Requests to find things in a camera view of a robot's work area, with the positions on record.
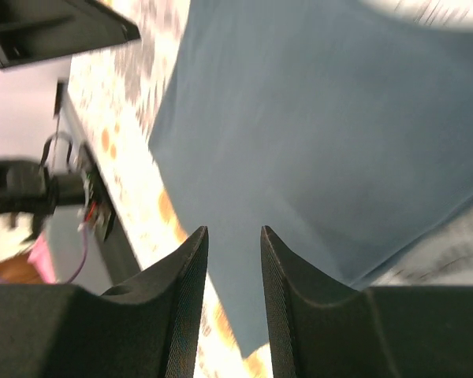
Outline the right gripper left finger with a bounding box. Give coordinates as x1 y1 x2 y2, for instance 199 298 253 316
0 227 209 377

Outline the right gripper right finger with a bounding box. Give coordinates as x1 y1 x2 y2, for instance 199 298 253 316
261 227 473 377

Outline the dark blue-grey t-shirt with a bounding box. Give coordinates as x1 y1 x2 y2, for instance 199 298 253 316
149 1 473 357

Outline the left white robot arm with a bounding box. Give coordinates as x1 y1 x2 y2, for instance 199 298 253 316
0 0 140 69

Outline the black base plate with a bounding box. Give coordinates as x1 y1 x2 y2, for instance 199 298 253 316
56 80 140 285

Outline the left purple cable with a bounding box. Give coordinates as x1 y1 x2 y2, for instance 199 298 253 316
0 224 94 285

